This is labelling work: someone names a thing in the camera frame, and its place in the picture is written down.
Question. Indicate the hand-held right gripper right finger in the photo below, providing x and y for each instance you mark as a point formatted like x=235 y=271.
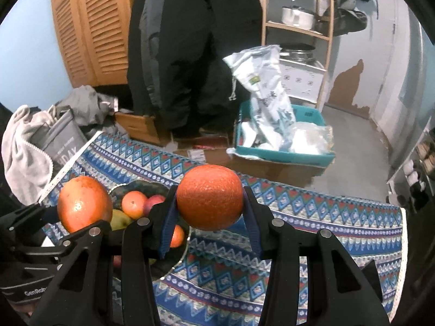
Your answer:
x=251 y=231

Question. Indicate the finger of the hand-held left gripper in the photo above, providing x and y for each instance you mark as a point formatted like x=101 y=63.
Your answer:
x=30 y=215
x=34 y=251

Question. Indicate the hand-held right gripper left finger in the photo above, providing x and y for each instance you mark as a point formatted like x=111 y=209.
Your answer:
x=168 y=234

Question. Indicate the small orange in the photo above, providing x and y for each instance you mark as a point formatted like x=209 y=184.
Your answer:
x=177 y=236

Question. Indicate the red apple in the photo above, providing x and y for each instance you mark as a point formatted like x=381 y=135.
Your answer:
x=153 y=203

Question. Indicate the large orange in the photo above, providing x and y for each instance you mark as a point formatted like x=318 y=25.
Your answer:
x=134 y=204

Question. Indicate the yellow mango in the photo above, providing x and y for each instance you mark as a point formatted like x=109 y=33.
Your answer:
x=119 y=219

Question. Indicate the reddish orange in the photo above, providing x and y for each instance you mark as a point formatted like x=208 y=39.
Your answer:
x=83 y=203

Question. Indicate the bright orange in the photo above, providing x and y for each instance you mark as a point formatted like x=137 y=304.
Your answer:
x=209 y=197

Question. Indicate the dark green glass plate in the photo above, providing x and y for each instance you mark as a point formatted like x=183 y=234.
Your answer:
x=142 y=186

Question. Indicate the blue patterned tablecloth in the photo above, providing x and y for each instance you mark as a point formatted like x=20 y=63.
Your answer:
x=272 y=193

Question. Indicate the brown cardboard box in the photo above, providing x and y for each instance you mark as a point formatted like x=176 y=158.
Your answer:
x=265 y=173

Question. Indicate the light grey fleece cloth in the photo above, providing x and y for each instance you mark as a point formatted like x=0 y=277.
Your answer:
x=23 y=149

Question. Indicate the teal box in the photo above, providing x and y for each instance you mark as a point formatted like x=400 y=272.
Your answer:
x=278 y=158

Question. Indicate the grey tote bag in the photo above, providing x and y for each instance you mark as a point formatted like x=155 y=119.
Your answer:
x=64 y=142

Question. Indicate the white plastic bag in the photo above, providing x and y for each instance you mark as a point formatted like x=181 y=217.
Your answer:
x=311 y=139

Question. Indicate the wooden drawer box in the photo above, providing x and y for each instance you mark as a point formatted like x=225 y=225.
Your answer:
x=139 y=125

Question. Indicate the grey clothing pile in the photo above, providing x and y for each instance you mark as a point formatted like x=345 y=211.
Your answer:
x=85 y=105

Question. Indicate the white printed rice bag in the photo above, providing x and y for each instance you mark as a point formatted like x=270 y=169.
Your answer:
x=265 y=81

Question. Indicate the white plastic crate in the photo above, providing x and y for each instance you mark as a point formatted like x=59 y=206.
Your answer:
x=302 y=79

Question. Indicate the white shoe rack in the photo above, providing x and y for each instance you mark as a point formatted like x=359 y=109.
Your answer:
x=404 y=173

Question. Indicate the group of shoes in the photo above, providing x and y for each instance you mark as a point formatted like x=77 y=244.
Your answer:
x=413 y=176

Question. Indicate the black coat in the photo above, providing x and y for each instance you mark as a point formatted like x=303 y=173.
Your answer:
x=190 y=57

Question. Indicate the steel pot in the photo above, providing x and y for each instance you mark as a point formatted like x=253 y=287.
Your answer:
x=299 y=56

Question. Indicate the grey jacket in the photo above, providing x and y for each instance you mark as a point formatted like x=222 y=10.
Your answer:
x=151 y=47

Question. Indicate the grey pipe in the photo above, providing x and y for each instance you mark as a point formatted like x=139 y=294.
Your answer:
x=411 y=108

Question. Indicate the wooden louvered wardrobe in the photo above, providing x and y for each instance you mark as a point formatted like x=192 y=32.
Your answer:
x=95 y=23

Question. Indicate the wooden shelf unit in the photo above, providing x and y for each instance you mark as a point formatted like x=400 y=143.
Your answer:
x=295 y=30

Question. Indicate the white cooking pot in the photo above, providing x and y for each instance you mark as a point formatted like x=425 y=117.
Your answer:
x=297 y=18

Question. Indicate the grey hanging bag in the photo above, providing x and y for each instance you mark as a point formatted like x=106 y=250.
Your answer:
x=346 y=20

